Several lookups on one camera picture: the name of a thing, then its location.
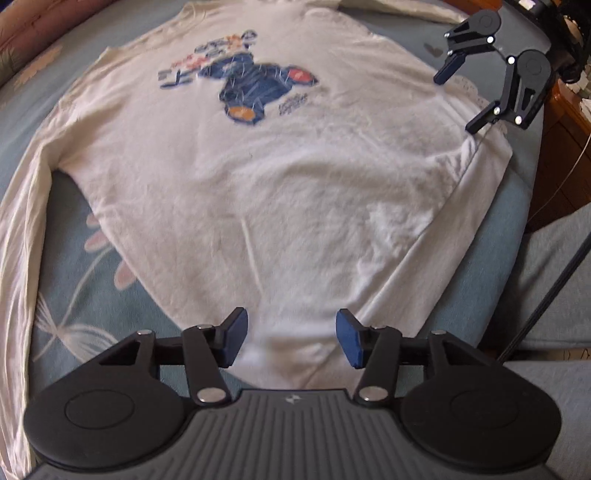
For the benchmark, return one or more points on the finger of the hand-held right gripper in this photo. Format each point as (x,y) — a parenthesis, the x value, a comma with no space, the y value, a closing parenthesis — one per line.
(480,121)
(447,69)

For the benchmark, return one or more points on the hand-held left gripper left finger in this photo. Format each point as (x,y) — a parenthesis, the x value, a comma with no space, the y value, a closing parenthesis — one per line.
(235,337)

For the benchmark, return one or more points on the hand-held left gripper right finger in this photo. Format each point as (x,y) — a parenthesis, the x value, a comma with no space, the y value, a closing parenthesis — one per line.
(350,339)

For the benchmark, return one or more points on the white bear-print long-sleeve shirt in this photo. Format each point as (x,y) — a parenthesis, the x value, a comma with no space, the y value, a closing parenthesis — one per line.
(277,184)

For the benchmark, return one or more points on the blue flower-print bed sheet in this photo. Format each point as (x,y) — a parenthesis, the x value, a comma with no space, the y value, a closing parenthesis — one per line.
(92,277)

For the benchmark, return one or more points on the grey cloth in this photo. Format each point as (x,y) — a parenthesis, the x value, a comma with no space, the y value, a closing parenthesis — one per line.
(572,415)

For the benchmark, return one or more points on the pink floral quilt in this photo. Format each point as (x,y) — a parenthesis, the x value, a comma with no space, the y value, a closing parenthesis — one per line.
(27,32)

